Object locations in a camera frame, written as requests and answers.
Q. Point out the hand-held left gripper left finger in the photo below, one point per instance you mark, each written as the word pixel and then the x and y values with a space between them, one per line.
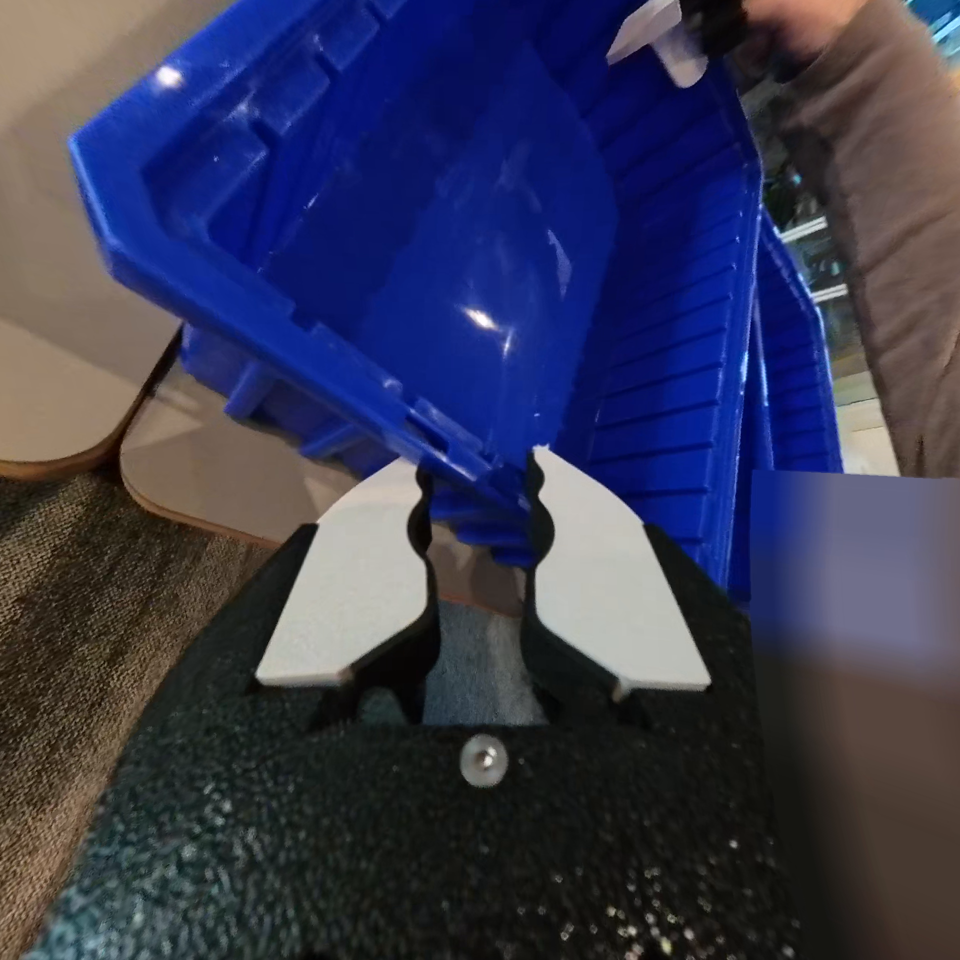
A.
pixel 352 592

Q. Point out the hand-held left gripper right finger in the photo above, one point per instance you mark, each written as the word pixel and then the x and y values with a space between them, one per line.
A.
pixel 615 592

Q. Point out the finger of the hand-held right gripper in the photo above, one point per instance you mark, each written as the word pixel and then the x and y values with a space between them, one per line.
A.
pixel 686 64
pixel 641 26

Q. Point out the blue plastic bin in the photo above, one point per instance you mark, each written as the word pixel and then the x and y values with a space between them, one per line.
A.
pixel 465 247
pixel 795 360

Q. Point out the person's right forearm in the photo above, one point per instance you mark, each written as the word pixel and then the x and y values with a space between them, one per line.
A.
pixel 885 225

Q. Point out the person's right hand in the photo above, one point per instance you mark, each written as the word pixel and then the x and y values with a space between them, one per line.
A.
pixel 784 26

